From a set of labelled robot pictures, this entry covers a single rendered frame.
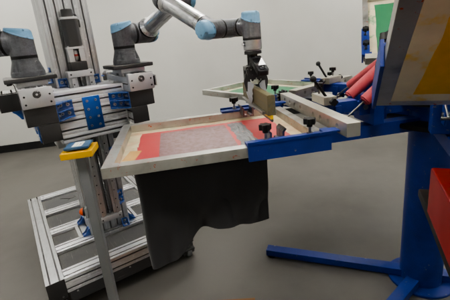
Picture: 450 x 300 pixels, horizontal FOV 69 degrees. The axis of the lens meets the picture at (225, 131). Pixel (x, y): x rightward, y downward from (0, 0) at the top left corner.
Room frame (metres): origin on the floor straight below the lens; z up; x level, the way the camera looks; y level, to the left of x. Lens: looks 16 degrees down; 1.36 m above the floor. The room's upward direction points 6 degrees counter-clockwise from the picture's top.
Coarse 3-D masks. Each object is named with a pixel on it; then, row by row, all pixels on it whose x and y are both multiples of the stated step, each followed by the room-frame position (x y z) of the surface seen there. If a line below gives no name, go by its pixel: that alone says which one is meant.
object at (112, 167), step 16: (256, 112) 1.62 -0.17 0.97; (288, 112) 1.49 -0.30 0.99; (128, 128) 1.49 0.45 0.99; (144, 128) 1.54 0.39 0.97; (160, 128) 1.55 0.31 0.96; (304, 128) 1.24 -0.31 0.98; (112, 160) 1.06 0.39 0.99; (144, 160) 1.03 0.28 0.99; (160, 160) 1.01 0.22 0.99; (176, 160) 1.02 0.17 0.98; (192, 160) 1.03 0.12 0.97; (208, 160) 1.04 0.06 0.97; (224, 160) 1.04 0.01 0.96; (112, 176) 0.99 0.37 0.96
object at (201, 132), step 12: (252, 120) 1.55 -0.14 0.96; (264, 120) 1.53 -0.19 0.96; (156, 132) 1.50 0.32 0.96; (168, 132) 1.48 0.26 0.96; (180, 132) 1.46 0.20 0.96; (192, 132) 1.44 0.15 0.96; (204, 132) 1.42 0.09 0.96; (216, 132) 1.40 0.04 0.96; (228, 132) 1.38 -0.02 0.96; (144, 144) 1.32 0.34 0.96; (156, 144) 1.31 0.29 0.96
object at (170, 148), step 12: (252, 132) 1.35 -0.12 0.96; (276, 132) 1.31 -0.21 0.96; (168, 144) 1.29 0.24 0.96; (180, 144) 1.27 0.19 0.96; (192, 144) 1.26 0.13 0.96; (204, 144) 1.24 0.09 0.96; (216, 144) 1.23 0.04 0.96; (228, 144) 1.22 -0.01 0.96; (240, 144) 1.20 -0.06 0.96; (144, 156) 1.17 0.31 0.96; (156, 156) 1.16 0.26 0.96
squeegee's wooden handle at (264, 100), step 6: (252, 90) 1.37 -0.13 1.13; (258, 90) 1.28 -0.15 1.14; (264, 90) 1.27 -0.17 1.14; (246, 96) 1.49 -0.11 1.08; (252, 96) 1.37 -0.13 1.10; (258, 96) 1.27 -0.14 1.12; (264, 96) 1.20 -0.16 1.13; (270, 96) 1.16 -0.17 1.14; (258, 102) 1.28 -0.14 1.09; (264, 102) 1.20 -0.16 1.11; (270, 102) 1.16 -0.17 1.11; (264, 108) 1.21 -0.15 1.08; (270, 108) 1.16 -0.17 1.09; (270, 114) 1.16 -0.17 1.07
